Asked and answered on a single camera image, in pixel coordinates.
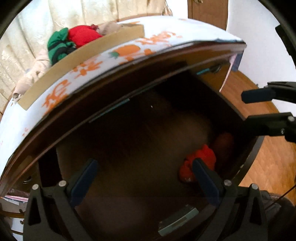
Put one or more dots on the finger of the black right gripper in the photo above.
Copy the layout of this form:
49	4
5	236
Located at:
284	91
273	125

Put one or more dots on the green black underwear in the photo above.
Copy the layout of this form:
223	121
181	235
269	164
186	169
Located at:
59	46

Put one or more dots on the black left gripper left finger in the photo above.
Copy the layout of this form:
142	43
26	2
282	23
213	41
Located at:
51	214

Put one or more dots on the shallow cardboard tray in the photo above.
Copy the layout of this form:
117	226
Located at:
127	33

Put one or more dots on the white tablecloth orange print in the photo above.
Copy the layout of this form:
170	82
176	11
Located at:
160	33

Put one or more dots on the tan underwear in tray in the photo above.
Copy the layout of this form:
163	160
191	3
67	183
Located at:
108	28

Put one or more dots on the cream patterned curtain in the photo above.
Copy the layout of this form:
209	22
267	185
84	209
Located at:
40	28

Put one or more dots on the hanging pink striped cloth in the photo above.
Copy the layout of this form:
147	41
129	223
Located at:
234	61

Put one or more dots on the bright red knitted underwear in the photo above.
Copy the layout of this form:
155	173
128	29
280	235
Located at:
204	154

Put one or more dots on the beige knitted underwear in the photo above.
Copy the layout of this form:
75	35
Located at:
41	65

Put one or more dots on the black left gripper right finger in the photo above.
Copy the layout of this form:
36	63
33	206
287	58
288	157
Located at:
239	213

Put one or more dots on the brown wooden door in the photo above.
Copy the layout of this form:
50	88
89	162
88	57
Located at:
214	12

